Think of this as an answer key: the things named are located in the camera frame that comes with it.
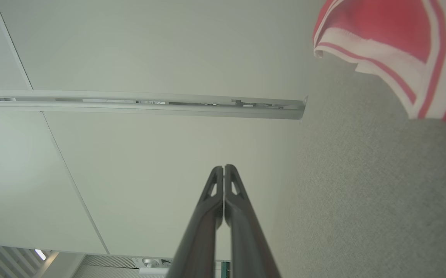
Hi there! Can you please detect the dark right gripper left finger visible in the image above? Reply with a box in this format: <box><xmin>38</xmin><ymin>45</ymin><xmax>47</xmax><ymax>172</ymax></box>
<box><xmin>167</xmin><ymin>166</ymin><xmax>224</xmax><ymax>278</ymax></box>

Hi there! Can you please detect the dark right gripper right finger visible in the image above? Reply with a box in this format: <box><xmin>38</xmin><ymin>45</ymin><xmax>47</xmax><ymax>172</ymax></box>
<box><xmin>225</xmin><ymin>164</ymin><xmax>281</xmax><ymax>278</ymax></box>

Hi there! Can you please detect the red Bulls jersey shirt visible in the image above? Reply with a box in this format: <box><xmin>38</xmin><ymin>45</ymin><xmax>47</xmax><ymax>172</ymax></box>
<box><xmin>313</xmin><ymin>0</ymin><xmax>446</xmax><ymax>124</ymax></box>

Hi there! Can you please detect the white ceiling lamp fixture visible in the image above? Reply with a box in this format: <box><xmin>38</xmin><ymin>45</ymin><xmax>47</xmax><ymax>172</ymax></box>
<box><xmin>132</xmin><ymin>258</ymin><xmax>171</xmax><ymax>275</ymax></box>

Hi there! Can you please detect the grey partition post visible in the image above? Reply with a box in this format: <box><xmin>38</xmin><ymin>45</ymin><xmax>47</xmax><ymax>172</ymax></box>
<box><xmin>0</xmin><ymin>90</ymin><xmax>308</xmax><ymax>120</ymax></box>

